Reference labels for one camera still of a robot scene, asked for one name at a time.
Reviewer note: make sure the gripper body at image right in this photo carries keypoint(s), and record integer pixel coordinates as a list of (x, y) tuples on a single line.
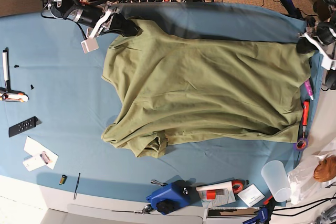
[(322, 35)]

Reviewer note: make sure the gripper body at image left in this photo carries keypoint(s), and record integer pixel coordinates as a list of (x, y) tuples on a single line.
[(99, 21)]

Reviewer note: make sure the olive green t-shirt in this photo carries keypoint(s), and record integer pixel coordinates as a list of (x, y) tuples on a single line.
[(175, 90)]

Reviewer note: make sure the black computer mouse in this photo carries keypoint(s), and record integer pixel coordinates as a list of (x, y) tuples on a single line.
[(330, 81)]

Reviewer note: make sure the purple tube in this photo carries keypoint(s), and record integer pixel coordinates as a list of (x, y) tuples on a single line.
[(309, 89)]

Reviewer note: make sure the black orange clamp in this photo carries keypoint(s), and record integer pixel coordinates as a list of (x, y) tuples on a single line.
[(296, 12)]

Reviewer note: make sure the blue table cloth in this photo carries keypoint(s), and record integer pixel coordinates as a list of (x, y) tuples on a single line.
[(75, 105)]

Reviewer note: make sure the white marker pen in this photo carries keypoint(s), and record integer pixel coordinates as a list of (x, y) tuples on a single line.
[(5, 64)]

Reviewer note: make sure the purple tape roll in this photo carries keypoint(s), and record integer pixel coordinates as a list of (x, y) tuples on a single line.
[(301, 144)]

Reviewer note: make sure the orange white utility knife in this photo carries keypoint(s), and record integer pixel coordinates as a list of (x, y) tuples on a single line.
[(8, 95)]

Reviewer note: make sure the black remote control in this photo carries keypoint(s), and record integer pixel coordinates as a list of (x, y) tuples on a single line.
[(24, 126)]

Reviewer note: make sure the brown bread roll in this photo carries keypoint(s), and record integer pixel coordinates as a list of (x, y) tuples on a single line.
[(325, 171)]

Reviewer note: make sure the translucent plastic cup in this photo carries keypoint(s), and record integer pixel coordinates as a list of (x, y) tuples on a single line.
[(275, 177)]

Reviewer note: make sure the white paper sheet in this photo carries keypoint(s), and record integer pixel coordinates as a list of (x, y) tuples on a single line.
[(32, 147)]

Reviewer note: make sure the white plastic bag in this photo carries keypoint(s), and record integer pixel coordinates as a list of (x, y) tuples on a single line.
[(301, 180)]

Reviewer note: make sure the white card with clip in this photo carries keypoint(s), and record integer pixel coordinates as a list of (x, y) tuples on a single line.
[(37, 161)]

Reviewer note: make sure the orange tape roll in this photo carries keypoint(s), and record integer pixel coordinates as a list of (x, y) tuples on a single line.
[(237, 186)]

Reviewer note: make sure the white booklet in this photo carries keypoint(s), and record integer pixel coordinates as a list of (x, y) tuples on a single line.
[(251, 195)]

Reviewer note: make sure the white paper roll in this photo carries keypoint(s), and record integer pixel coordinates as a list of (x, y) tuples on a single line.
[(218, 186)]

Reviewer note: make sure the black tweezers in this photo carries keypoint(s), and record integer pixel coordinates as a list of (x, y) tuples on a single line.
[(76, 187)]

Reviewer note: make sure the blue clamp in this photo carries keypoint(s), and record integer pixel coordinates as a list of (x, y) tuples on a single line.
[(264, 213)]

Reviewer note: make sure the orange block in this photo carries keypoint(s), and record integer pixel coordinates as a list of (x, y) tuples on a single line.
[(211, 194)]

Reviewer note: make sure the printed paper sheet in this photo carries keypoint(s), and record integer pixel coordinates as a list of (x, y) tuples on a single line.
[(223, 197)]

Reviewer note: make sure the blue plastic device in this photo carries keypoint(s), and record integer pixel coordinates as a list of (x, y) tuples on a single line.
[(168, 198)]

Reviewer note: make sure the orange handled screwdriver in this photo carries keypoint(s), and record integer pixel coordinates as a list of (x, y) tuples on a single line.
[(305, 117)]

